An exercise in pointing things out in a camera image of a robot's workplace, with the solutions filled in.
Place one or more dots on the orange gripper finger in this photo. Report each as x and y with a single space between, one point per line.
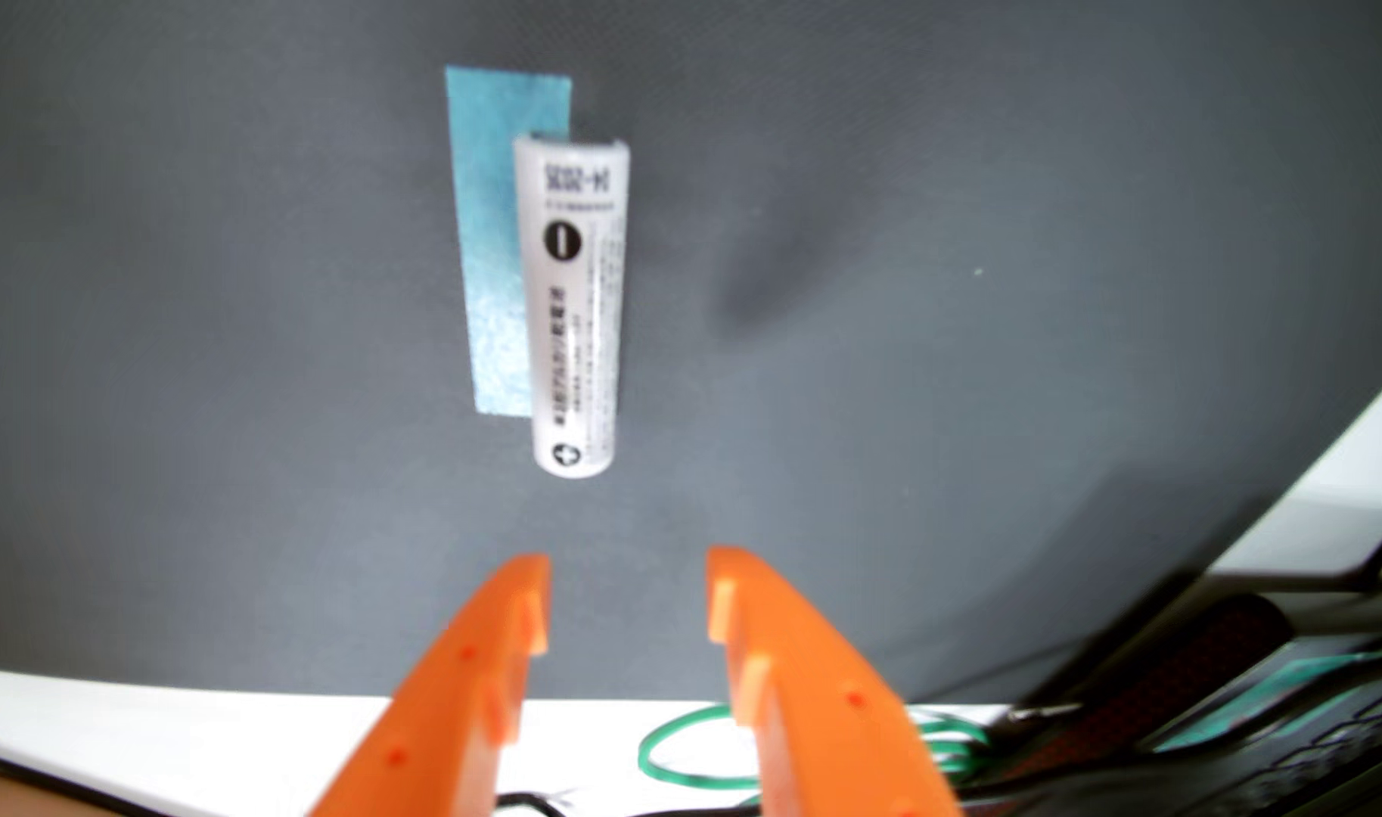
452 715
815 726

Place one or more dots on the white cylindrical battery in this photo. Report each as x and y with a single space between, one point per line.
572 340

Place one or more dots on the grey table mat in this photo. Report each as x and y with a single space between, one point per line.
986 397

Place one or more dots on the dark red textured pad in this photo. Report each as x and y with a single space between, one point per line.
1190 658

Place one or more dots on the teal flat sheet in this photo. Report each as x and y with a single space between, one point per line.
1247 704

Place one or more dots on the small white tape square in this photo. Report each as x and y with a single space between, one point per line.
486 227

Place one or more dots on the black keyboard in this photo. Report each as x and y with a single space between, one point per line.
1326 760

